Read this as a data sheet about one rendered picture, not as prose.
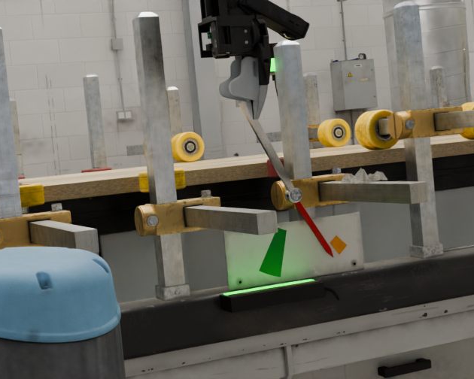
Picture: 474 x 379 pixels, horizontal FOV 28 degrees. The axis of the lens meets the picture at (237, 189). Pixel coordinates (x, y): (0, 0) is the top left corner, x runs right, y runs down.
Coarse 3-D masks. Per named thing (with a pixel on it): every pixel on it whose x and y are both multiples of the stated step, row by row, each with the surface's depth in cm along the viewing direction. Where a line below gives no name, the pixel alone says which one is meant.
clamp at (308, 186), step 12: (300, 180) 161; (312, 180) 162; (324, 180) 163; (336, 180) 164; (276, 192) 162; (312, 192) 162; (276, 204) 162; (288, 204) 161; (312, 204) 162; (324, 204) 163
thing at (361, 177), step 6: (360, 168) 152; (348, 174) 154; (360, 174) 149; (366, 174) 149; (372, 174) 152; (378, 174) 150; (342, 180) 152; (348, 180) 151; (354, 180) 149; (360, 180) 148; (366, 180) 148; (372, 180) 148
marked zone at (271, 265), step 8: (280, 232) 159; (272, 240) 159; (280, 240) 159; (272, 248) 159; (280, 248) 159; (272, 256) 159; (280, 256) 159; (264, 264) 158; (272, 264) 159; (280, 264) 159; (264, 272) 158; (272, 272) 159; (280, 272) 160
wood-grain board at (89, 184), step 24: (432, 144) 193; (456, 144) 195; (144, 168) 221; (192, 168) 181; (216, 168) 174; (240, 168) 176; (264, 168) 178; (312, 168) 182; (48, 192) 161; (72, 192) 163; (96, 192) 165; (120, 192) 166
